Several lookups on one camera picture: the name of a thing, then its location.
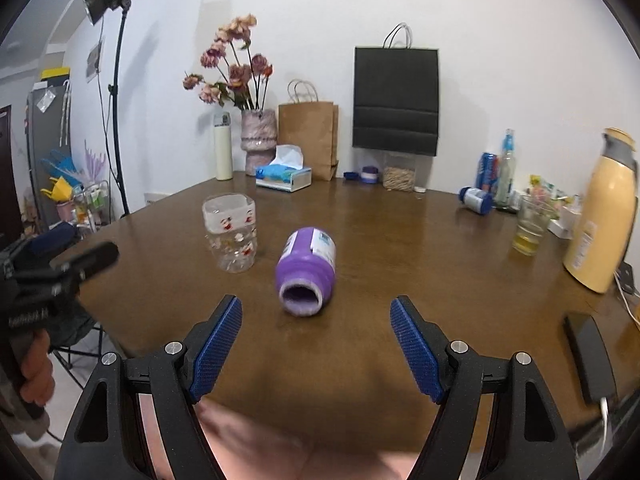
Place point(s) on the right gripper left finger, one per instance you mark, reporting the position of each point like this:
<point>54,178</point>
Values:
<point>106,439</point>

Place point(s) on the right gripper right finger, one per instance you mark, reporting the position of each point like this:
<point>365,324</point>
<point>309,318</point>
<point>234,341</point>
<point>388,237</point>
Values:
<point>526,437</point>

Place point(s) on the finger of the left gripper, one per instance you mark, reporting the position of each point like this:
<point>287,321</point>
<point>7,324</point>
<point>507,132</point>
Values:
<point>89,263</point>

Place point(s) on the clear Santa glass cup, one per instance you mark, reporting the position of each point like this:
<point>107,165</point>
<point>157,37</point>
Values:
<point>230,221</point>

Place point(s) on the purple supplement bottle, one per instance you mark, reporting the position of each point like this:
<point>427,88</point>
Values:
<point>305,272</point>

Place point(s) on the left hand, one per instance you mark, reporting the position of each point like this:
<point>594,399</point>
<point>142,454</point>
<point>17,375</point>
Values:
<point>37,370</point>

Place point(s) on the black smartphone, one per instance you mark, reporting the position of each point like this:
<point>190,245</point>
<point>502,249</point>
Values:
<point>594,368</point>

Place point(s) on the grey refrigerator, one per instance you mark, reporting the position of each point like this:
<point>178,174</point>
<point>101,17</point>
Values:
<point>43,122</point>

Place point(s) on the cream thermos bottle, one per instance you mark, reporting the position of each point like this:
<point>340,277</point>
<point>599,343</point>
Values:
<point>223,146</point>

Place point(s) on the yellow thermos jug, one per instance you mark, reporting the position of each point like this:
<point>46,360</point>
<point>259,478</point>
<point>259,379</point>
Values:
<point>602,233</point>

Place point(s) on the pink ceramic vase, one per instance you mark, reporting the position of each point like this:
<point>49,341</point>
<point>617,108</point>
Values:
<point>259,138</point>

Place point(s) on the blue tissue box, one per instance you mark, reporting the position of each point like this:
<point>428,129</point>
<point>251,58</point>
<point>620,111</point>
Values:
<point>287,172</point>

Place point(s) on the snack packets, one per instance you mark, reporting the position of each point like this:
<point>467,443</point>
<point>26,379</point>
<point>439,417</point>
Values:
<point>564,209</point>

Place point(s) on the glass with yellow liquid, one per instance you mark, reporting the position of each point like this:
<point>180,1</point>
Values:
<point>533,218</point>

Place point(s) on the dried pink flowers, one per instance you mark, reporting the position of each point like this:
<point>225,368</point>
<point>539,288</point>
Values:
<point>239,77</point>

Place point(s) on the blue white lying bottle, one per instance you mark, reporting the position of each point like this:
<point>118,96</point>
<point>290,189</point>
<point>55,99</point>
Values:
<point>477,200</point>

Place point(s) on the clear plastic drink bottle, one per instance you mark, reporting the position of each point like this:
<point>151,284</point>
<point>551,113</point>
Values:
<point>505,171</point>

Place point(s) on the brown paper bag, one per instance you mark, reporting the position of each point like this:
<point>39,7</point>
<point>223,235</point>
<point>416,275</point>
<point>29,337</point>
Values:
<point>312,125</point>

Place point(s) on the studio light on stand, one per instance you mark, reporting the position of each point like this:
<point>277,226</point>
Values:
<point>96,9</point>

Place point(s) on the blue soda can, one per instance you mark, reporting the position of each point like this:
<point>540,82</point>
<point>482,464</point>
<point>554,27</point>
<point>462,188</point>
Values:
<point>487,173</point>

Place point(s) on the blue jar lid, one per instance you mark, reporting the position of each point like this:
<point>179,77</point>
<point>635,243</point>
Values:
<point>351,176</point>

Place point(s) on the clear jar with grains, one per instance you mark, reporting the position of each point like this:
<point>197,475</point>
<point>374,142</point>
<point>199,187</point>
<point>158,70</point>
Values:
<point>399,172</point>

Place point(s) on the purple white small jar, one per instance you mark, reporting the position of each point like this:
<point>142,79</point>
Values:
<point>369,174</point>

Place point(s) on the black paper bag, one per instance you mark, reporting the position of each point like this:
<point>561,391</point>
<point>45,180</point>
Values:
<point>396,96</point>

